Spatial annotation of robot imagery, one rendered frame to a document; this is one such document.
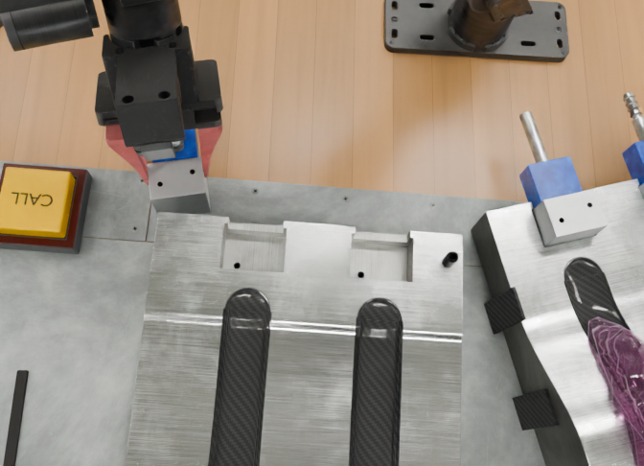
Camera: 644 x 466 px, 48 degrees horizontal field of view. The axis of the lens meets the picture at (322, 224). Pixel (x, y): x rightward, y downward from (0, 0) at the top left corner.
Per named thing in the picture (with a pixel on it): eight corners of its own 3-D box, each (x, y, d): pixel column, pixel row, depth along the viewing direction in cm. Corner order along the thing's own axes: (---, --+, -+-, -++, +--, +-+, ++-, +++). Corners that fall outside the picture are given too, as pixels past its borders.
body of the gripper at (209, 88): (224, 117, 60) (213, 35, 55) (99, 132, 59) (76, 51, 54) (218, 77, 65) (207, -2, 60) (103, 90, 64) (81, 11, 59)
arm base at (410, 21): (597, 20, 71) (590, -39, 73) (395, 8, 70) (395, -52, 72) (566, 62, 79) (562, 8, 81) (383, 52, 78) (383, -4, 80)
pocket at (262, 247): (227, 229, 65) (224, 216, 61) (287, 233, 65) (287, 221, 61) (222, 278, 63) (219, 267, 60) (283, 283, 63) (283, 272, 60)
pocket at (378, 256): (347, 238, 65) (352, 225, 62) (405, 243, 65) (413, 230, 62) (345, 288, 64) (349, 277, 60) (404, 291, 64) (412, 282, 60)
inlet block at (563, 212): (493, 130, 72) (509, 105, 67) (539, 121, 73) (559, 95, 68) (535, 254, 68) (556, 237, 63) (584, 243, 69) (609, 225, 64)
